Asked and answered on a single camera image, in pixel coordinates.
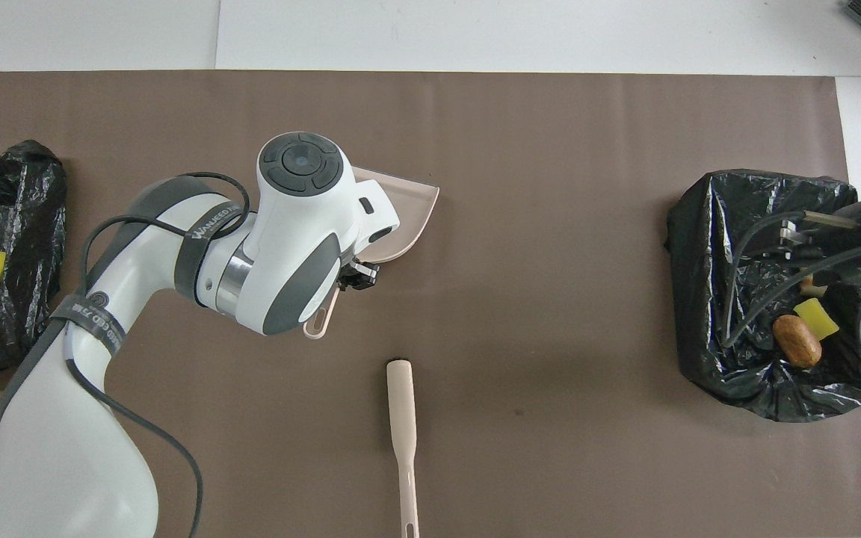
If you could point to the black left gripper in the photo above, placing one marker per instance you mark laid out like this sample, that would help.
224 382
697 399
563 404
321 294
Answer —
359 274

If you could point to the pink plastic dustpan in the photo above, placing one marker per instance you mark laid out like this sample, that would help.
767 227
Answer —
408 217

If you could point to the brown oval bread roll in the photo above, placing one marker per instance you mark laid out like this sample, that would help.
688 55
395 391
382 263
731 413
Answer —
797 341

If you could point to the beige crusty bread chunk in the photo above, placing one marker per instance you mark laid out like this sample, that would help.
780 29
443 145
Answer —
808 284

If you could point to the small green yellow sponge piece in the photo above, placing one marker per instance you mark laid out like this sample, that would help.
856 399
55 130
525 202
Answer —
818 317

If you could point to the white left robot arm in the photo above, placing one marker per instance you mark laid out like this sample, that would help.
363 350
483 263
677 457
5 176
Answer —
64 448

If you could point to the black bag lined bin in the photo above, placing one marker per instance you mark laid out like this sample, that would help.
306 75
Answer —
27 224
707 299

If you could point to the brown paper table mat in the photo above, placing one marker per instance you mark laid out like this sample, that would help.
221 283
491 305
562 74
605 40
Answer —
550 448

